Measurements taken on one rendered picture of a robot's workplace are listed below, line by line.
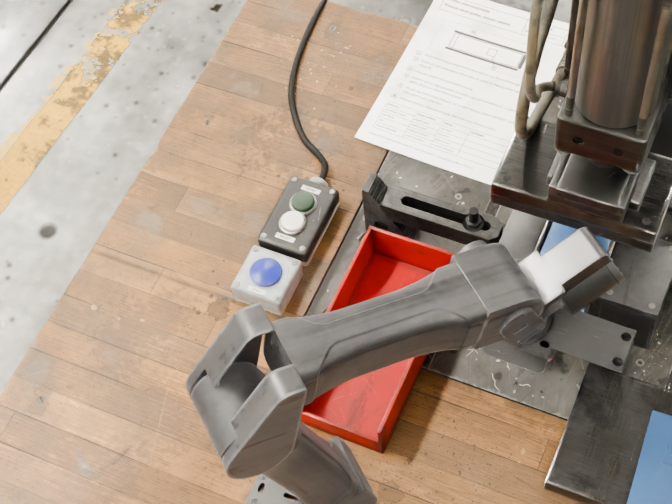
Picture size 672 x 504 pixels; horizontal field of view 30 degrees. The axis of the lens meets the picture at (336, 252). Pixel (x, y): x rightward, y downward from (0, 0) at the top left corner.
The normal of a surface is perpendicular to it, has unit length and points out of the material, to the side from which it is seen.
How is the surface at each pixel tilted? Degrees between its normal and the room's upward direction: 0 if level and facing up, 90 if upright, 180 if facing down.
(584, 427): 0
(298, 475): 91
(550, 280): 22
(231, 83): 0
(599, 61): 90
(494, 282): 14
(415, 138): 1
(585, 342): 29
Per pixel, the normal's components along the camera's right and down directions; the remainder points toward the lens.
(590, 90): -0.79, 0.54
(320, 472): 0.48, 0.72
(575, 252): -0.41, -0.33
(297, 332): 0.14, -0.61
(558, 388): -0.07, -0.53
